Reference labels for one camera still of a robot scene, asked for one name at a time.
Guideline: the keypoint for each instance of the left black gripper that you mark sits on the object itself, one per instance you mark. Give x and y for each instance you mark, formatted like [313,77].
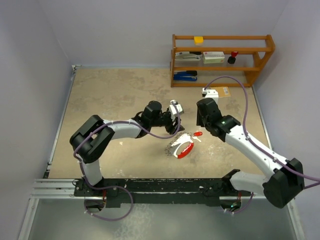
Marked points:
[172,129]

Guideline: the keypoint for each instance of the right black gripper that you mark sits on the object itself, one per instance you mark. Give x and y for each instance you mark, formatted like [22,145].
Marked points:
[199,122]

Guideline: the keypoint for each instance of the red key fob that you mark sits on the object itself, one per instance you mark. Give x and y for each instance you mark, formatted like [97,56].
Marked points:
[198,133]

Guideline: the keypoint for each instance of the small silver key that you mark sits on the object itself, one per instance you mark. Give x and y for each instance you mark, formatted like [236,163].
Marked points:
[196,138]

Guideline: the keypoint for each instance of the silver red key holder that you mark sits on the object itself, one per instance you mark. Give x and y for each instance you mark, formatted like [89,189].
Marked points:
[180,146]

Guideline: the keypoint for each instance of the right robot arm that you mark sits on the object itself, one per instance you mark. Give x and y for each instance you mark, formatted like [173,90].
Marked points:
[281,179]

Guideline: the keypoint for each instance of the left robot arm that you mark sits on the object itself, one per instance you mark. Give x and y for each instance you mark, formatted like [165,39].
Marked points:
[91,140]

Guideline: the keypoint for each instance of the blue black stapler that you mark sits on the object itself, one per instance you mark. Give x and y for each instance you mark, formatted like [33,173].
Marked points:
[188,75]

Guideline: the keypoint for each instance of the white staples box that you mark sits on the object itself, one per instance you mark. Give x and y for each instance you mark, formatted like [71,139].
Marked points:
[213,57]

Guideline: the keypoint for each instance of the grey stapler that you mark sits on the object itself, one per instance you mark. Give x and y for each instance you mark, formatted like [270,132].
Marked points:
[188,56]

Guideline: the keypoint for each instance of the red black stamp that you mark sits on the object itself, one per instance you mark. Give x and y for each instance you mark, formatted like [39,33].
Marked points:
[232,58]

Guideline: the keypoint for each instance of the yellow block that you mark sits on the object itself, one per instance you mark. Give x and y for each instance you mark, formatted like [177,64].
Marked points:
[198,40]

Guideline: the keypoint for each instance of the wooden shelf rack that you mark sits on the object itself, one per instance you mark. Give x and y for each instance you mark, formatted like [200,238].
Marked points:
[254,54]

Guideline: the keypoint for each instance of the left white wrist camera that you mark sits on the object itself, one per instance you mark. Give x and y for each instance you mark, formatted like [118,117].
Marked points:
[175,108]

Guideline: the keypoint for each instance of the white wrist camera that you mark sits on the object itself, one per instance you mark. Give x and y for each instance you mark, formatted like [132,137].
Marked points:
[211,94]
[175,108]

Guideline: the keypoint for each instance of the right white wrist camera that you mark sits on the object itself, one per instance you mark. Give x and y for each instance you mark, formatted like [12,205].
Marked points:
[211,94]

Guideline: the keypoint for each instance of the black base frame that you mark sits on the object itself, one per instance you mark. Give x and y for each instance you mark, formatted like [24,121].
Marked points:
[117,191]

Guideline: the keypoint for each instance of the aluminium rail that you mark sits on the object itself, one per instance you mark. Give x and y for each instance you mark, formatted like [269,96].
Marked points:
[53,188]

